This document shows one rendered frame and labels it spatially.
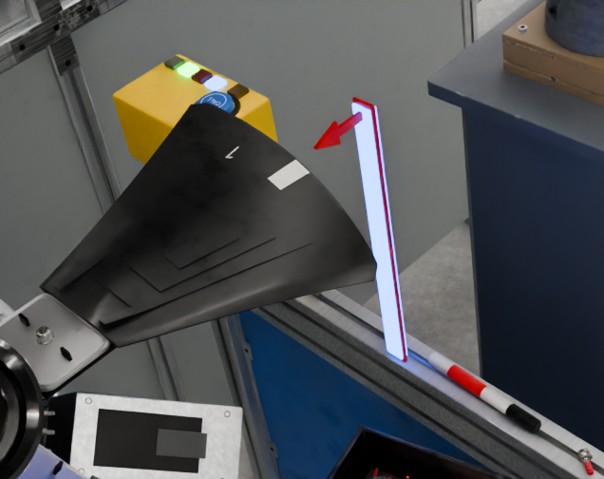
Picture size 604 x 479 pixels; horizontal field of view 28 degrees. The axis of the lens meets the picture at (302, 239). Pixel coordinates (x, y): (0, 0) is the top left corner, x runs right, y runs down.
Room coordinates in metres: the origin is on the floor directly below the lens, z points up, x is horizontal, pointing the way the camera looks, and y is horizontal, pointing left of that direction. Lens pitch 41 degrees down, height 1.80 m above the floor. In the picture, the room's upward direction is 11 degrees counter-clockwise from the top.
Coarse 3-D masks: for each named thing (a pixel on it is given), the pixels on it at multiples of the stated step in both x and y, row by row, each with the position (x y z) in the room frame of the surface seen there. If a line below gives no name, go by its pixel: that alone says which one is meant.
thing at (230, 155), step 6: (234, 138) 0.82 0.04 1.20; (228, 144) 0.81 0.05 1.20; (234, 144) 0.81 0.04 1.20; (240, 144) 0.81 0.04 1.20; (222, 150) 0.81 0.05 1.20; (228, 150) 0.81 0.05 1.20; (234, 150) 0.81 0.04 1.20; (240, 150) 0.81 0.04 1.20; (246, 150) 0.81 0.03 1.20; (252, 150) 0.81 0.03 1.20; (216, 156) 0.80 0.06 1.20; (222, 156) 0.80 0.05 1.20; (228, 156) 0.80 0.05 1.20; (234, 156) 0.80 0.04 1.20; (240, 156) 0.80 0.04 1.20; (222, 162) 0.80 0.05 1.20; (228, 162) 0.80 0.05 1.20; (234, 162) 0.80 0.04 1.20
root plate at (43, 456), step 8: (40, 448) 0.60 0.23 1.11; (40, 456) 0.59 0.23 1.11; (48, 456) 0.60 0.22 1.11; (56, 456) 0.60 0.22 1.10; (32, 464) 0.58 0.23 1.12; (40, 464) 0.59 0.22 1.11; (48, 464) 0.59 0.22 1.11; (56, 464) 0.59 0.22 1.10; (64, 464) 0.60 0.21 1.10; (24, 472) 0.57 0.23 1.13; (32, 472) 0.57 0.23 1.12; (40, 472) 0.58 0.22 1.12; (48, 472) 0.58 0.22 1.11; (64, 472) 0.59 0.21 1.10; (72, 472) 0.59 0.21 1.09; (80, 472) 0.60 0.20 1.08
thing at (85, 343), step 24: (24, 312) 0.68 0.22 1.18; (48, 312) 0.67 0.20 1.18; (72, 312) 0.67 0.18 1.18; (0, 336) 0.66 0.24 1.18; (24, 336) 0.65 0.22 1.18; (72, 336) 0.64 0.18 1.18; (96, 336) 0.64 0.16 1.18; (48, 360) 0.62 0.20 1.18; (72, 360) 0.62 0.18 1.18; (48, 384) 0.60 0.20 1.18
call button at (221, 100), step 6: (216, 90) 1.08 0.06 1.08; (204, 96) 1.07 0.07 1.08; (210, 96) 1.07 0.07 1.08; (216, 96) 1.07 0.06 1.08; (222, 96) 1.07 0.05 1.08; (228, 96) 1.07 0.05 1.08; (198, 102) 1.07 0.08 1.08; (204, 102) 1.06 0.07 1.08; (210, 102) 1.06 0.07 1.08; (216, 102) 1.06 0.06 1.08; (222, 102) 1.06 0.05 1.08; (228, 102) 1.06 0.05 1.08; (222, 108) 1.05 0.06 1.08; (228, 108) 1.05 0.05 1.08
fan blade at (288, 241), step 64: (192, 128) 0.84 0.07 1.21; (256, 128) 0.83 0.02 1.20; (128, 192) 0.78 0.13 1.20; (192, 192) 0.77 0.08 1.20; (256, 192) 0.76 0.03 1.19; (320, 192) 0.76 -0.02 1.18; (128, 256) 0.71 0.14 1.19; (192, 256) 0.70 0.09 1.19; (256, 256) 0.70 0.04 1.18; (320, 256) 0.70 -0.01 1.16; (128, 320) 0.64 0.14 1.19; (192, 320) 0.64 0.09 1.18
